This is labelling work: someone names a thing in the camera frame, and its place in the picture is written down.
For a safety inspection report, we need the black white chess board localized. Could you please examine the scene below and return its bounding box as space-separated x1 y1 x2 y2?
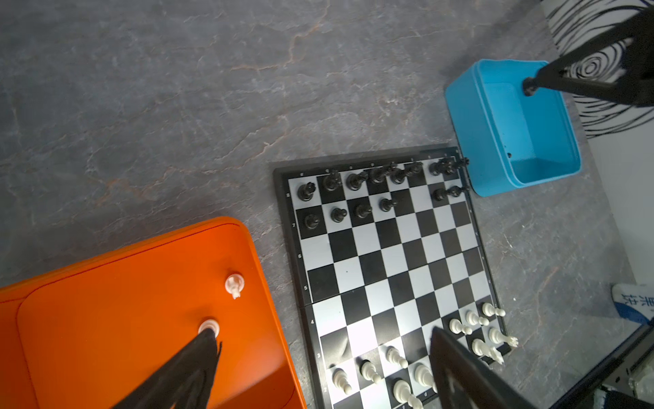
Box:
274 146 513 408

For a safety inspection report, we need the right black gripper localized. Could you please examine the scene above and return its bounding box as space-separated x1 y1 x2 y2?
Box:
522 7 653 107

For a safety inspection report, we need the orange plastic tray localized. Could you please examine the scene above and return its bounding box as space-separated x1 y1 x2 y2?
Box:
1 216 306 408

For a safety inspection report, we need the white chess pawn in tray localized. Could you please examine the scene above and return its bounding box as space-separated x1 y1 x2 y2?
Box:
198 319 221 338

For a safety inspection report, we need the blue plastic tray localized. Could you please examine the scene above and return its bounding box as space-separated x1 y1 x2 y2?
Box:
445 59 582 197

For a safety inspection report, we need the white chess piece in tray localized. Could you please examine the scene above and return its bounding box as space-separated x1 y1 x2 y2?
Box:
225 274 245 300

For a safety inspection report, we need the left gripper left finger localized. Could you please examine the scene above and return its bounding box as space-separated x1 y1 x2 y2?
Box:
114 328 222 408

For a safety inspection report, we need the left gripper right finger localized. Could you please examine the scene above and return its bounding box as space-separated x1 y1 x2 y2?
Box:
429 327 533 408

